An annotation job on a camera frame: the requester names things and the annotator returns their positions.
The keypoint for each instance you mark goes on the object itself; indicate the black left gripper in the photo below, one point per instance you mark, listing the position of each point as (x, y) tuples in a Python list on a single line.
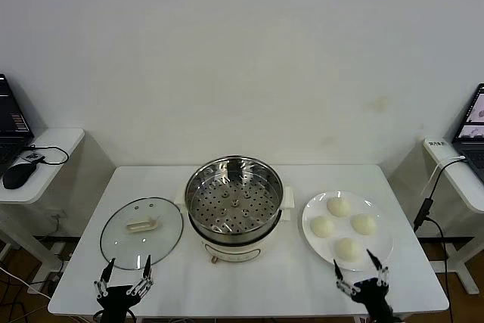
[(115, 298)]

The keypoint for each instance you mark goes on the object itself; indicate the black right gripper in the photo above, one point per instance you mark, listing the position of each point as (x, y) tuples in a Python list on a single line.
[(374, 298)]

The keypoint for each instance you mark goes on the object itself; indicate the white steamed baozi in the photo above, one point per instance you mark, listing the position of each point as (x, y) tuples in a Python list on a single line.
[(338, 207), (364, 224), (348, 249), (322, 227)]

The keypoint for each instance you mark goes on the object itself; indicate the round glass pot lid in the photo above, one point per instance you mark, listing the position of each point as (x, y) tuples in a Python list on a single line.
[(141, 224)]

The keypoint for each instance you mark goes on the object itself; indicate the perforated steel steamer basket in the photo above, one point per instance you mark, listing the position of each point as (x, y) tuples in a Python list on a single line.
[(234, 205)]

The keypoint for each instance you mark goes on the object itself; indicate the white round plate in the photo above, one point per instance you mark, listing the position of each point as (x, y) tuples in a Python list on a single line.
[(380, 245)]

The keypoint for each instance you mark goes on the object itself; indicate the cream electric cooking pot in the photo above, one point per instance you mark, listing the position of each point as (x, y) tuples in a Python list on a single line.
[(230, 252)]

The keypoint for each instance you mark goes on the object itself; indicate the white side table with label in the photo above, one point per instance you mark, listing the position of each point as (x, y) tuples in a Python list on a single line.
[(465, 187)]

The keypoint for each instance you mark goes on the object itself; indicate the black computer mouse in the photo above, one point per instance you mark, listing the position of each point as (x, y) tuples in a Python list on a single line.
[(19, 176)]

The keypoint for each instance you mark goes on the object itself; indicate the white side table with mouse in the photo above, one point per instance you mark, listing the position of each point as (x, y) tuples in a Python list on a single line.
[(56, 141)]

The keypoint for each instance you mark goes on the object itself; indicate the small printed label sticker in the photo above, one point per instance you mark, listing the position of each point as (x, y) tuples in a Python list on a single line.
[(437, 143)]

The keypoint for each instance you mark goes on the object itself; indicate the black laptop with dark screen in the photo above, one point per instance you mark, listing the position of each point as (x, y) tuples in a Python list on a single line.
[(11, 118)]

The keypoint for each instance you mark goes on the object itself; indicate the grey laptop with camera views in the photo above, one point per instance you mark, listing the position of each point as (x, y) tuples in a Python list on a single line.
[(472, 122)]

